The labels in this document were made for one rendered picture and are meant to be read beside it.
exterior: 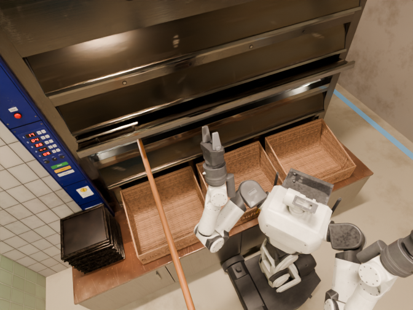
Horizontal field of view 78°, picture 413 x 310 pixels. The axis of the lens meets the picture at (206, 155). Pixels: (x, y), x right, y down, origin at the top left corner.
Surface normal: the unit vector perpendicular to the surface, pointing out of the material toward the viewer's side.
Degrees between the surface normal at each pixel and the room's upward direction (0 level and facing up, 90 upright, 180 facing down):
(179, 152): 70
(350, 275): 25
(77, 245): 0
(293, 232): 45
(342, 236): 34
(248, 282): 0
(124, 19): 90
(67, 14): 90
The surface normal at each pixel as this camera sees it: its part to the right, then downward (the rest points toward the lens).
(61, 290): -0.07, -0.64
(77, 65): 0.33, 0.43
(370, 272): -0.88, 0.04
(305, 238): -0.43, 0.02
